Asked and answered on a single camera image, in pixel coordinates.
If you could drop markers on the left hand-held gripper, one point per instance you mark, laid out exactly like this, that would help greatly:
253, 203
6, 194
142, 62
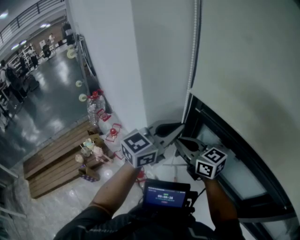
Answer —
138, 152

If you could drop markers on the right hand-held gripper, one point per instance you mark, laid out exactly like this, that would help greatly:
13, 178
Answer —
211, 164

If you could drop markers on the white roller window blind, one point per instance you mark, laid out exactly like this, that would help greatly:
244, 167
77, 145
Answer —
246, 58

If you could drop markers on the person's left forearm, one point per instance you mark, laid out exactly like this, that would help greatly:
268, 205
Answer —
114, 189

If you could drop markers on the person's right forearm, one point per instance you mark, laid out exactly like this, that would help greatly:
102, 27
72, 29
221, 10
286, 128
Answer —
220, 201

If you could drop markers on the black framed window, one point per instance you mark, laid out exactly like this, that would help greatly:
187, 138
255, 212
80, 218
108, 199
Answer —
211, 122

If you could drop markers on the black chest-mounted display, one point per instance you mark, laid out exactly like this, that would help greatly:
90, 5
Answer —
164, 195

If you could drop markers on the brown paper bag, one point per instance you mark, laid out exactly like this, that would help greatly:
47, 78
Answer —
96, 137

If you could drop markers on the pink drink cup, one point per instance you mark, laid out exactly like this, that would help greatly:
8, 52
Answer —
97, 151

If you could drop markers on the teal topped drink cup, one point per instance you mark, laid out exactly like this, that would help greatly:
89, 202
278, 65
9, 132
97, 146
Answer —
88, 143

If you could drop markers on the clear plastic cup with straw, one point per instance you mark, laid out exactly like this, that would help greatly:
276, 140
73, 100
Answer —
85, 152

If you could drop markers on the cream drink cup with straw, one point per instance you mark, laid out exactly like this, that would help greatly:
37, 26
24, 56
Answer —
79, 159

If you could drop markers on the grey metal cart with casters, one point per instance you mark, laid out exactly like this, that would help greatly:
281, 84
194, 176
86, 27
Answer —
82, 65

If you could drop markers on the wooden step platform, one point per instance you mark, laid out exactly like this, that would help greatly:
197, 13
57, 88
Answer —
54, 164

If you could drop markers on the person's grey shirt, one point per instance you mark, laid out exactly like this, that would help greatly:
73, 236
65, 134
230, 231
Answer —
93, 225

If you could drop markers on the black equipment stand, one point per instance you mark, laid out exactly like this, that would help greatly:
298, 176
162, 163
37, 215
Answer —
67, 35

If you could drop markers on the black rolling suitcase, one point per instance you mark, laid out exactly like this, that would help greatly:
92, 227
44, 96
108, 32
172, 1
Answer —
33, 84

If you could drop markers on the black office chair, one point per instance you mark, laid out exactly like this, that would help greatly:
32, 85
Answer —
46, 52

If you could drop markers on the white storage shelf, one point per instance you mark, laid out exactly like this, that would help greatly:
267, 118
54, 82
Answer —
21, 56

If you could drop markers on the black mezzanine railing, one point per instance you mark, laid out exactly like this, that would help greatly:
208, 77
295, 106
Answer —
23, 18

